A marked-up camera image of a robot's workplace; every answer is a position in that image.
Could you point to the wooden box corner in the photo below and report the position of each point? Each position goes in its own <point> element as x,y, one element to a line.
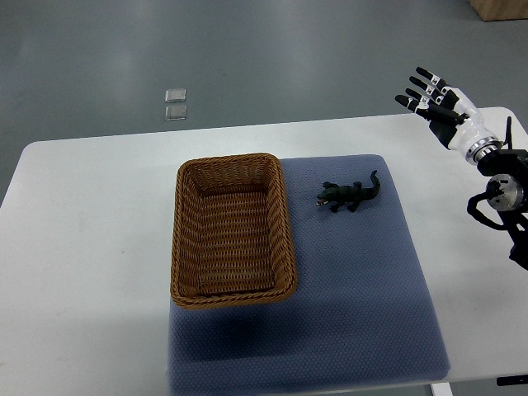
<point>500,10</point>

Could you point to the white table leg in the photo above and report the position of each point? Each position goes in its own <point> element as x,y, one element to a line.
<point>441,389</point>

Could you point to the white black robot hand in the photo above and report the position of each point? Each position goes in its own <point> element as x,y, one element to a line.
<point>452,117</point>

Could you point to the upper clear floor plate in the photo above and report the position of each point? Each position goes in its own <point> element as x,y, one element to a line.
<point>173,95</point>

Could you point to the black table control panel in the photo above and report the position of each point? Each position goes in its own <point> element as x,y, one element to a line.
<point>512,380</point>

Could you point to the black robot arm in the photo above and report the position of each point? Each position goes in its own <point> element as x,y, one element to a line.
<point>503,204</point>

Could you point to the brown wicker basket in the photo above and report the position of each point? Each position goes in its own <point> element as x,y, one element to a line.
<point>232,243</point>

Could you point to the dark green toy crocodile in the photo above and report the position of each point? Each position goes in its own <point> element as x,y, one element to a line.
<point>352,195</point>

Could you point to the blue quilted mat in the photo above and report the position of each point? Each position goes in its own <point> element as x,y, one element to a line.
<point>361,315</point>

